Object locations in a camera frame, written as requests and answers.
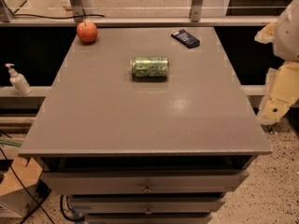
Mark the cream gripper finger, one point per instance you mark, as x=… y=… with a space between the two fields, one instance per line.
x=281 y=92
x=266 y=35

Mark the green soda can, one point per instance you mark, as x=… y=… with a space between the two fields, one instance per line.
x=150 y=66

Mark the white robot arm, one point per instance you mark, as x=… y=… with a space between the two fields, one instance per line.
x=286 y=39

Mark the grey drawer cabinet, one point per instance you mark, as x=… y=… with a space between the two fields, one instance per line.
x=98 y=117

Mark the middle grey drawer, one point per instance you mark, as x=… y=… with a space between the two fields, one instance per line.
x=147 y=205

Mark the grey drawer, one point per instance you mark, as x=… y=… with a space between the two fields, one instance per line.
x=147 y=205
x=144 y=182
x=149 y=219

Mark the red apple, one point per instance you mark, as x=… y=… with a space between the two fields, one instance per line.
x=87 y=32

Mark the bottom grey drawer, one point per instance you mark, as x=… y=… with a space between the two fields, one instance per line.
x=149 y=219

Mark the top grey drawer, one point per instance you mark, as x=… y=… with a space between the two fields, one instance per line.
x=144 y=182

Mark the white pump bottle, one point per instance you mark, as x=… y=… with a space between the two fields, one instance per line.
x=18 y=81

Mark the cardboard box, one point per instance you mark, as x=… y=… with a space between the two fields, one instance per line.
x=18 y=187

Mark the right metal frame post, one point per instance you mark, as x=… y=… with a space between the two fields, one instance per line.
x=196 y=10

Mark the metal frame post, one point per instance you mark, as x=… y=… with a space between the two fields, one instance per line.
x=196 y=10
x=78 y=11

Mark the left metal frame post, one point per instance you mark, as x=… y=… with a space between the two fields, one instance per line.
x=78 y=11

